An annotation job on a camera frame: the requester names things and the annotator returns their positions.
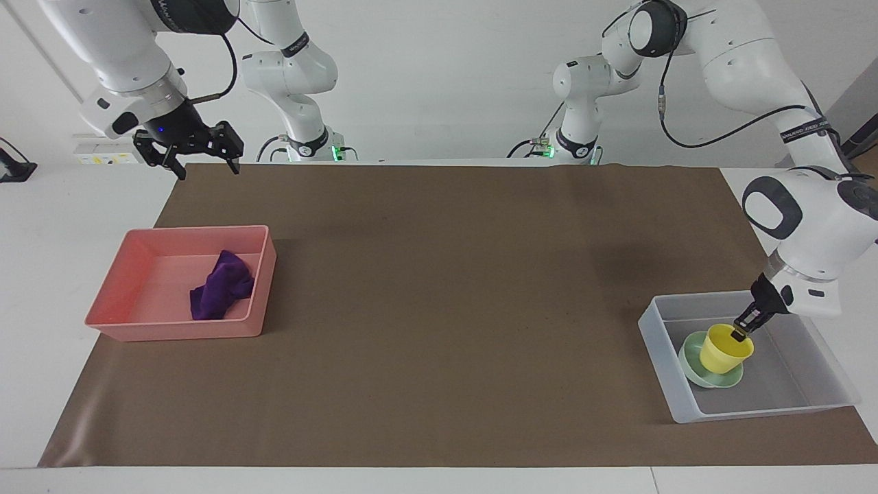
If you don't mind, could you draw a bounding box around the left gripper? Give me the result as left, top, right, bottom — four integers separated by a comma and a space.
750, 273, 790, 318

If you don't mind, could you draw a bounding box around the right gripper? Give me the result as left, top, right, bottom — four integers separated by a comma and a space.
134, 100, 245, 181

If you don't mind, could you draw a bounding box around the yellow cup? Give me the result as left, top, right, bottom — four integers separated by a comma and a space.
700, 324, 755, 375

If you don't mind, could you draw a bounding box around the translucent grey plastic box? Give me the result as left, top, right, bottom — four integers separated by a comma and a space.
638, 290, 862, 424

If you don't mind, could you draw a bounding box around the pink plastic box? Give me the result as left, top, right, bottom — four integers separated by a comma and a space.
84, 225, 277, 342

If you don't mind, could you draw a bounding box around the white power strip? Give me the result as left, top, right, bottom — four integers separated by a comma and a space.
73, 134, 149, 166

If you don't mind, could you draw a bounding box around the light green saucer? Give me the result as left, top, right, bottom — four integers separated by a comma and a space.
678, 331, 745, 390

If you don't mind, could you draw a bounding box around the purple cloth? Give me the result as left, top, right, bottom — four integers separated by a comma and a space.
190, 250, 256, 321

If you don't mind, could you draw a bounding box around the black stand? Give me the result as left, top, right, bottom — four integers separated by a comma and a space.
0, 137, 38, 184

